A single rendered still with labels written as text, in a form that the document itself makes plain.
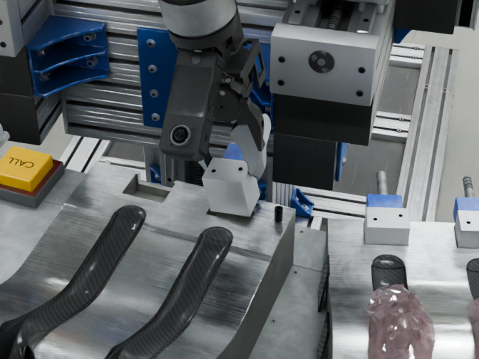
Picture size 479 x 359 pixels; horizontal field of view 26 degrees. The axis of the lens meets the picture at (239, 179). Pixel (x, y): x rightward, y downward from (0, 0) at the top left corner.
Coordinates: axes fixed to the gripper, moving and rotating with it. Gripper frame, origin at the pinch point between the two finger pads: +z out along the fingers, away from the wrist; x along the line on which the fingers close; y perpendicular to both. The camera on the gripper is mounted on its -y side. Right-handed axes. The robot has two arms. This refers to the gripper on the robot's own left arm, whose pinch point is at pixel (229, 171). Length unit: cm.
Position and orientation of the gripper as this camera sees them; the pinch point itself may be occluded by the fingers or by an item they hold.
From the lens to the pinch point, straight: 118.4
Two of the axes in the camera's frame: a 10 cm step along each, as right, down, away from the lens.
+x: -9.3, -1.2, 3.6
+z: 1.8, 7.0, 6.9
